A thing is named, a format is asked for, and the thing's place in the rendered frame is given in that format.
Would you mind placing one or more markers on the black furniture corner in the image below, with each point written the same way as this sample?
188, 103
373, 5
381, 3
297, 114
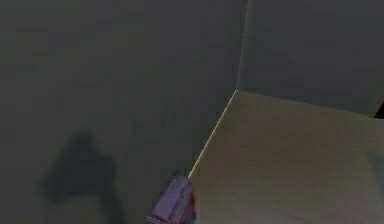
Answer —
380, 111

